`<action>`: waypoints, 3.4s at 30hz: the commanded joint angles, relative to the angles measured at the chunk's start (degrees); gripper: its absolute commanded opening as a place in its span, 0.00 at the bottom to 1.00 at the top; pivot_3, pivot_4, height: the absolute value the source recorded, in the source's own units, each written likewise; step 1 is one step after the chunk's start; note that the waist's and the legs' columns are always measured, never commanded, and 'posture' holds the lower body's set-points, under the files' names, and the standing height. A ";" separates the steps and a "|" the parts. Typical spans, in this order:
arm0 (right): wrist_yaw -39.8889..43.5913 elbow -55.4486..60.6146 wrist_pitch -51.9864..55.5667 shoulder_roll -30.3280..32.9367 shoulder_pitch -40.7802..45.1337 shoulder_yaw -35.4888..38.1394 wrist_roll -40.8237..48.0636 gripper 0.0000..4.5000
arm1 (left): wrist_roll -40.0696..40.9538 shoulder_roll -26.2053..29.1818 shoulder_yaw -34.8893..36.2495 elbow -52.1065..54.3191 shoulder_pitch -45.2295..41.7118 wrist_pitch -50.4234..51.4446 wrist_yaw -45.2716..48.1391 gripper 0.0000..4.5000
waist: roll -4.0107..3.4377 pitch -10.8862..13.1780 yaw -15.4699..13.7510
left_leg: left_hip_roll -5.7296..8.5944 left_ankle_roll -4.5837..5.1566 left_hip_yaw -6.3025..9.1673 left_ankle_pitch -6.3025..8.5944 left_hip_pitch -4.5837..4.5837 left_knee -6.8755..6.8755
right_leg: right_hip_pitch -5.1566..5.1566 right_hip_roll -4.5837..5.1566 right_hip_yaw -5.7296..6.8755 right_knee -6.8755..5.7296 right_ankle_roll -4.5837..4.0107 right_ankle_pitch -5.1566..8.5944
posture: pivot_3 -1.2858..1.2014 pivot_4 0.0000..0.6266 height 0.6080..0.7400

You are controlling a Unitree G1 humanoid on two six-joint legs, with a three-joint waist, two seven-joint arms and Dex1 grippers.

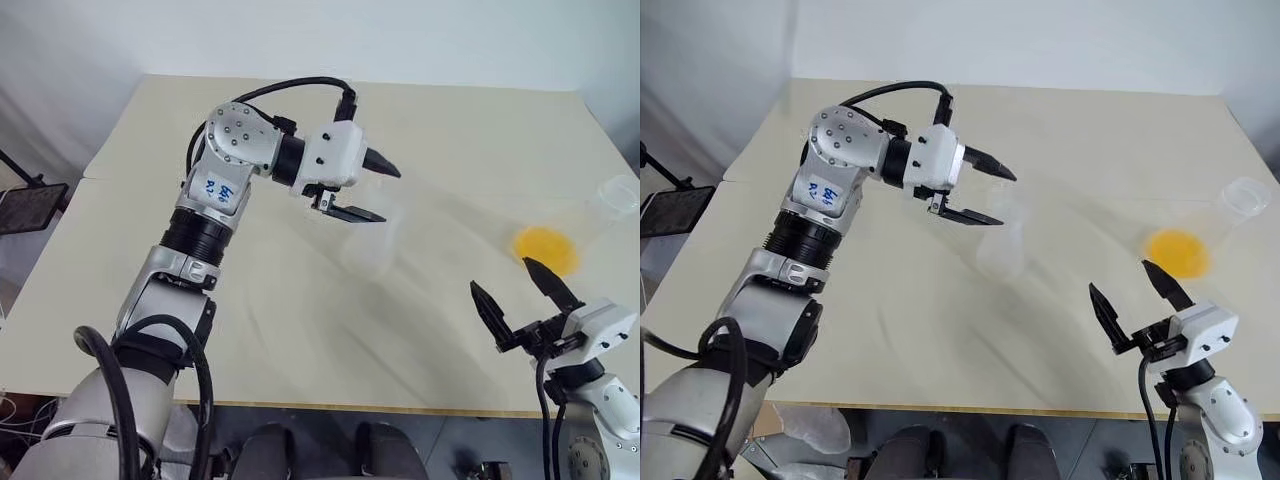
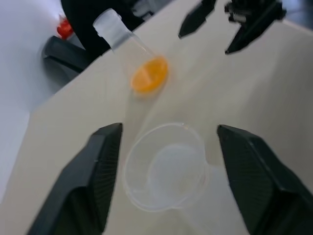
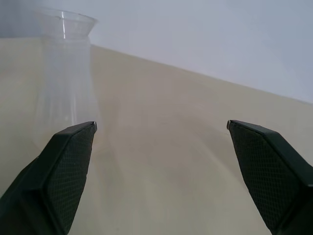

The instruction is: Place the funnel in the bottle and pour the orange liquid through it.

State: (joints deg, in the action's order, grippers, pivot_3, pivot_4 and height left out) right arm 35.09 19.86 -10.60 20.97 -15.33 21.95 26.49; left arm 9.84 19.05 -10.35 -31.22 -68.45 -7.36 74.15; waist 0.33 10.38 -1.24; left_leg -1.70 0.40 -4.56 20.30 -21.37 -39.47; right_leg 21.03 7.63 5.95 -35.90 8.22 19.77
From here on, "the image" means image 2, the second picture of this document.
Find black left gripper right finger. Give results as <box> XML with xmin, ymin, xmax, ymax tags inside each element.
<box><xmin>217</xmin><ymin>124</ymin><xmax>313</xmax><ymax>235</ymax></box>

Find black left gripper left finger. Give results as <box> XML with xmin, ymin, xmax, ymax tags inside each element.
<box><xmin>26</xmin><ymin>122</ymin><xmax>123</xmax><ymax>235</ymax></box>

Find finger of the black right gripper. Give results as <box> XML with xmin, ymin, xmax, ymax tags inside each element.
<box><xmin>178</xmin><ymin>0</ymin><xmax>217</xmax><ymax>39</ymax></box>
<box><xmin>224</xmin><ymin>4</ymin><xmax>287</xmax><ymax>55</ymax></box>

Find orange liquid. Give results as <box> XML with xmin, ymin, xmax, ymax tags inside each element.
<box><xmin>131</xmin><ymin>55</ymin><xmax>169</xmax><ymax>94</ymax></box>

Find clear flask with white neck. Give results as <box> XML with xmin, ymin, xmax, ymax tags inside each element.
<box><xmin>92</xmin><ymin>8</ymin><xmax>172</xmax><ymax>98</ymax></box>

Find black rounded robot body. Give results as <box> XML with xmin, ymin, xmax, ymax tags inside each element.
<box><xmin>60</xmin><ymin>0</ymin><xmax>157</xmax><ymax>57</ymax></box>

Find small red object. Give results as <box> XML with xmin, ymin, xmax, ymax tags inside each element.
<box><xmin>57</xmin><ymin>14</ymin><xmax>74</xmax><ymax>40</ymax></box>

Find black base on floor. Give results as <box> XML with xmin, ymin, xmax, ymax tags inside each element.
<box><xmin>41</xmin><ymin>35</ymin><xmax>89</xmax><ymax>83</ymax></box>

